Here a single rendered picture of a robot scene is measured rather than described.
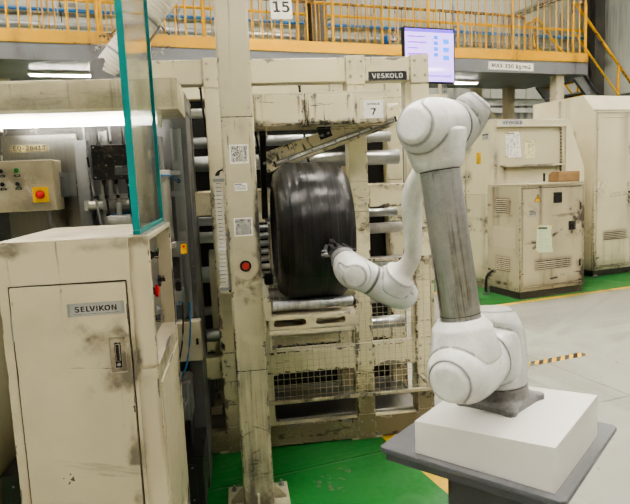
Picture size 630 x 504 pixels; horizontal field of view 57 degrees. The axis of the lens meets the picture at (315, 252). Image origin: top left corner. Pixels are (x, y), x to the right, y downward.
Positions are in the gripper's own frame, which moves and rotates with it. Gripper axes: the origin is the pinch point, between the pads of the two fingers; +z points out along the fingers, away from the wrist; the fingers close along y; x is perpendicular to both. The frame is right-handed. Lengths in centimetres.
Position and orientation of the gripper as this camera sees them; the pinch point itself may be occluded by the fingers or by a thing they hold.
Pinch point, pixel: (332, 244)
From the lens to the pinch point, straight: 216.8
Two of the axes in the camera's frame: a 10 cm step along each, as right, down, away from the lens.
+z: -1.4, -2.5, 9.6
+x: 0.2, 9.7, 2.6
